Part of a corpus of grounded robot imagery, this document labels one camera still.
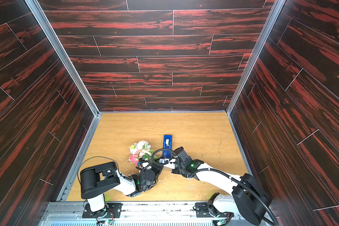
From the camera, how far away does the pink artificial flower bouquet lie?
2.68 feet

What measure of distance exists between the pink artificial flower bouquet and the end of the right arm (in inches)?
8.5

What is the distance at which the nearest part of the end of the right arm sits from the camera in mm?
606
